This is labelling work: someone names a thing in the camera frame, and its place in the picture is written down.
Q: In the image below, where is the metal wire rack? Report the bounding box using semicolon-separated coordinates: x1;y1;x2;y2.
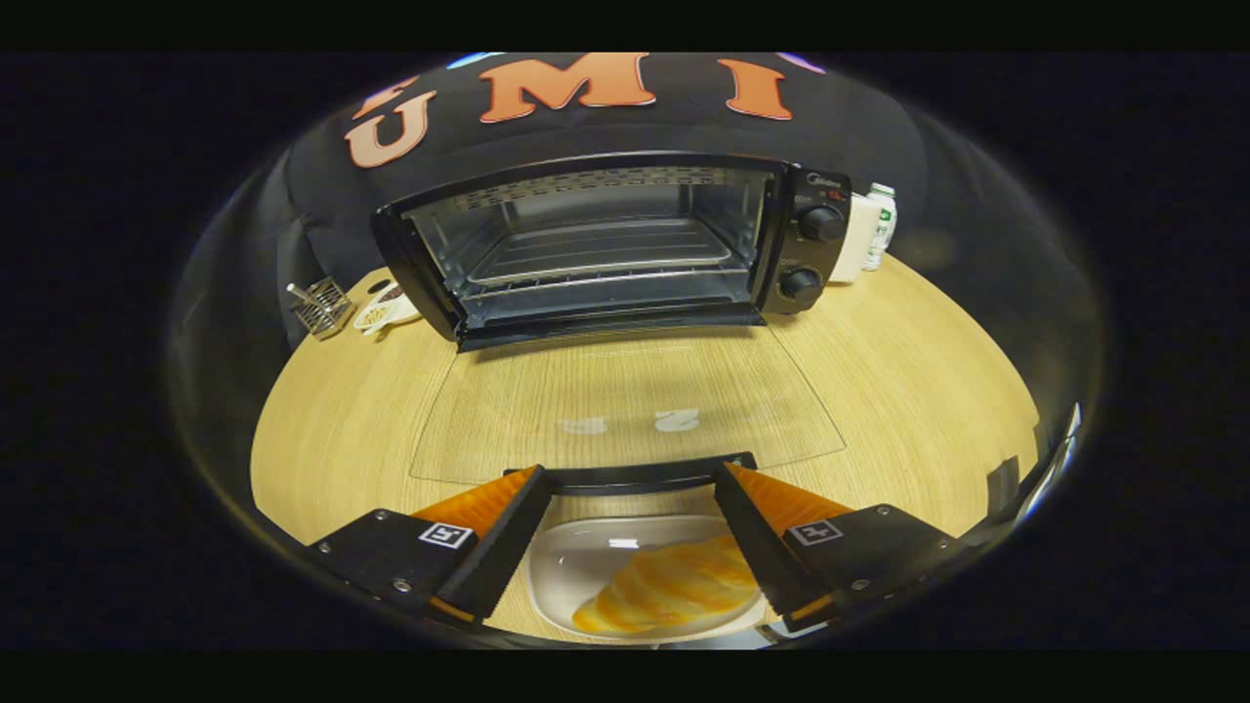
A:
286;276;354;340

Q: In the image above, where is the white bread toaster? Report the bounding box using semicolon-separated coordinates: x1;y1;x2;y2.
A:
830;192;880;284

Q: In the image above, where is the white bottle with green label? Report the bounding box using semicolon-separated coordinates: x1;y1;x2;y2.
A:
862;183;897;272

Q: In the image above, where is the golden croissant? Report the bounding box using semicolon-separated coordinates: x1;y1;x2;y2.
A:
571;532;763;636

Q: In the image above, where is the black toaster oven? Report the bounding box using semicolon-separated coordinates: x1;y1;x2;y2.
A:
371;151;853;494

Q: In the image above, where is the white oval plate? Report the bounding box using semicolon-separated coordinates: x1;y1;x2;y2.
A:
525;515;772;643

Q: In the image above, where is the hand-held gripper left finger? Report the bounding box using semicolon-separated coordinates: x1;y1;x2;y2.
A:
308;465;554;626

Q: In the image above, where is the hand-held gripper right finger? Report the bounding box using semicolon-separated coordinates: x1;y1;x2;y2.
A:
713;461;968;631

